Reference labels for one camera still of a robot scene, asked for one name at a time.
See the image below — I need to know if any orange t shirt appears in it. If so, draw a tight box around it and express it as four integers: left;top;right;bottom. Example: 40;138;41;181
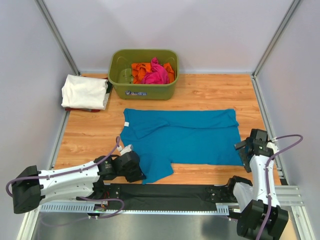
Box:
131;62;175;84

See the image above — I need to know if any black cloth strip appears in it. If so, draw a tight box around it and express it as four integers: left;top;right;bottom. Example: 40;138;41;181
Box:
111;184;217;211

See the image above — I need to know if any blue t shirt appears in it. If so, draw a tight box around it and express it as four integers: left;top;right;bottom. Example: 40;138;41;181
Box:
120;108;243;184

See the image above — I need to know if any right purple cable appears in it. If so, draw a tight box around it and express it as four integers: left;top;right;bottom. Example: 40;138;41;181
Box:
228;134;304;240

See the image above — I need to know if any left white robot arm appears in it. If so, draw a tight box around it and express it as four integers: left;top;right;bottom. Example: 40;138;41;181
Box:
10;150;146;214

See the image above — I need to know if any white slotted cable duct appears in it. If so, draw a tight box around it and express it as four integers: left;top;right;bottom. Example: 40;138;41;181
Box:
39;202;241;216

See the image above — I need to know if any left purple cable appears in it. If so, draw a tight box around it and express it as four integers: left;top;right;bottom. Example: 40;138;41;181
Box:
5;136;125;227

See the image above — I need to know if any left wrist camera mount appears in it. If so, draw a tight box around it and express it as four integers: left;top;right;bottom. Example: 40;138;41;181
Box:
116;144;134;156

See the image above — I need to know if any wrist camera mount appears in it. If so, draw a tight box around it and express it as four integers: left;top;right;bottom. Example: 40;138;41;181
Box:
116;144;134;156
266;139;280;154

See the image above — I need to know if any purple cable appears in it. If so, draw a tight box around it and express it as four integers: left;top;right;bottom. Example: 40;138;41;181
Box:
5;136;125;227
228;134;304;240

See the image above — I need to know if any olive green plastic tub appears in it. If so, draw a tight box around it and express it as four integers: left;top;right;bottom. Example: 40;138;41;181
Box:
108;49;179;100

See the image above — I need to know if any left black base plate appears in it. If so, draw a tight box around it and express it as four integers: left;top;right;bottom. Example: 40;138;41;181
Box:
73;182;121;200

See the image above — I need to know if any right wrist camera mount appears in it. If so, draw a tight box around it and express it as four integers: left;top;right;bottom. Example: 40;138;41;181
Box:
266;139;280;154

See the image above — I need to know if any pink t shirt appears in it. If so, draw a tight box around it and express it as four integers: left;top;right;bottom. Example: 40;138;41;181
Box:
141;57;170;85

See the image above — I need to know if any folded white t shirt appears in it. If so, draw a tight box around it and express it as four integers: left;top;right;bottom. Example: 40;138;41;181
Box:
61;74;109;110

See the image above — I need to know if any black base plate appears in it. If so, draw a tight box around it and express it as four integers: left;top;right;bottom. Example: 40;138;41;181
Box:
73;182;121;200
205;185;238;203

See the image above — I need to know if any aluminium frame rail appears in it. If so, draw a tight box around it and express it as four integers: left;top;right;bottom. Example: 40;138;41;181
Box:
29;181;305;207

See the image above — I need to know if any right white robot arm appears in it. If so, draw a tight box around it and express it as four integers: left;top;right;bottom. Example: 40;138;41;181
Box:
225;128;289;240

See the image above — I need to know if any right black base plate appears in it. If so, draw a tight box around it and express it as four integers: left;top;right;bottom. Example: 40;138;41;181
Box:
205;185;238;203

